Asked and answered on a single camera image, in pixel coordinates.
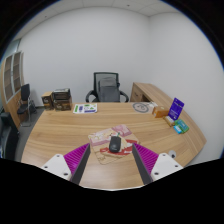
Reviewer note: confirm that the wooden side cabinet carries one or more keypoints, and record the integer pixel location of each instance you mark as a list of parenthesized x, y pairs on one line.
[(144, 92)]

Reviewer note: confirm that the small tan box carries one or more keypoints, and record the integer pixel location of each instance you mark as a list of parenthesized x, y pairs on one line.
[(169, 121)]

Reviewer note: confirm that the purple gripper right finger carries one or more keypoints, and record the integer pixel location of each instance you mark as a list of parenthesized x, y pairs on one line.
[(153, 166)]

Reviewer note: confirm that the white green leaflet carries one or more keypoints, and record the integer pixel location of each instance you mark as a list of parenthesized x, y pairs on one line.
[(85, 108)]

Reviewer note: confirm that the orange cardboard box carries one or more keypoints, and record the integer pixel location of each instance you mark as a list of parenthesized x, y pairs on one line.
[(160, 111)]

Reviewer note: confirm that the small brown box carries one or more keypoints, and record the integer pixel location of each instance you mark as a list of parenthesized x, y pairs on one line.
[(47, 100)]

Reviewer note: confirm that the illustrated mouse pad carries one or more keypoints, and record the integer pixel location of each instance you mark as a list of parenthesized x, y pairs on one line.
[(100, 141)]

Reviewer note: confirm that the round white plate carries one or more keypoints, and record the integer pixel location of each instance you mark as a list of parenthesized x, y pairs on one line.
[(141, 107)]

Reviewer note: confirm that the desk cable grommet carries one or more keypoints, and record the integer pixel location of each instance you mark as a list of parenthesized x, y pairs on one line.
[(172, 154)]

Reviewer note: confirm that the black computer mouse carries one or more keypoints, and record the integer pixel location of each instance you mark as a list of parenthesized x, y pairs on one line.
[(115, 144)]

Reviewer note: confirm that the dark brown box stack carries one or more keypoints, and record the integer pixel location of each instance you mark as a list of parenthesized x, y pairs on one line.
[(62, 99)]

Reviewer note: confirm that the wooden bookshelf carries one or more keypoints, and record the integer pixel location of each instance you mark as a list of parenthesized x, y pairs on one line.
[(11, 81)]

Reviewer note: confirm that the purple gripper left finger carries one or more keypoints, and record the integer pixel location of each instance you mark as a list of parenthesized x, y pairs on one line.
[(69, 166)]

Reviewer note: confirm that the black mesh office chair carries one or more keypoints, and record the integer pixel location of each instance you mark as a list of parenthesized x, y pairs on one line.
[(106, 88)]

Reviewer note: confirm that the black chair at left edge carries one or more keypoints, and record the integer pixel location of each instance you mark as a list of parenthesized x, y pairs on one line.
[(9, 136)]

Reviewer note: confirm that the purple standing sign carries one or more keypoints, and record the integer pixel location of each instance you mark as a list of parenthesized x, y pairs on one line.
[(175, 109)]

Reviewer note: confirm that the green teal packet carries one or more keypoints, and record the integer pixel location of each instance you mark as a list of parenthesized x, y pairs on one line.
[(180, 126)]

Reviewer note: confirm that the black visitor chair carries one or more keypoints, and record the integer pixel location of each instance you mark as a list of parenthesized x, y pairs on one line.
[(26, 106)]

